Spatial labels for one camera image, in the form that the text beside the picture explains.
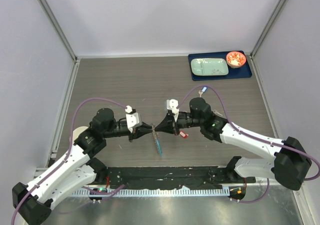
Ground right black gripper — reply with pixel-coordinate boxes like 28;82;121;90
155;112;203;136

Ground metal keyring holder blue handle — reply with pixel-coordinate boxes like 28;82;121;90
151;123;163;157

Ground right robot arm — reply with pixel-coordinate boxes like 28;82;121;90
155;97;312;191

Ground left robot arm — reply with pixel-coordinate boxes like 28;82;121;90
12;108;152;225

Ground red tagged keys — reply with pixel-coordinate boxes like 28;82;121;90
179;131;189;139

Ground blue tagged key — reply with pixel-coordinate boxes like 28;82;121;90
198;86;208;98

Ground light green rectangular plate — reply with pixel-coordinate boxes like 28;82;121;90
190;58;229;77

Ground red patterned bowl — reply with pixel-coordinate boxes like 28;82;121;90
226;51;247;69

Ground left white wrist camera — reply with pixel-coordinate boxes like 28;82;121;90
125;105;142;133

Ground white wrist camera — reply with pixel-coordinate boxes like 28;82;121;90
166;99;180;122
125;105;142;133

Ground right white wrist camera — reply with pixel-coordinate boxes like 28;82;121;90
166;99;180;122

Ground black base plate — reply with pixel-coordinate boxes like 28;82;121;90
91;166;256;191

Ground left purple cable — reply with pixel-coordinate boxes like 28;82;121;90
11;97;127;225

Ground white slotted cable duct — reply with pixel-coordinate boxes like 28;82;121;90
72;186;230;198

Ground aluminium frame rail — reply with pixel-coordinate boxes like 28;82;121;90
33;57;81;179

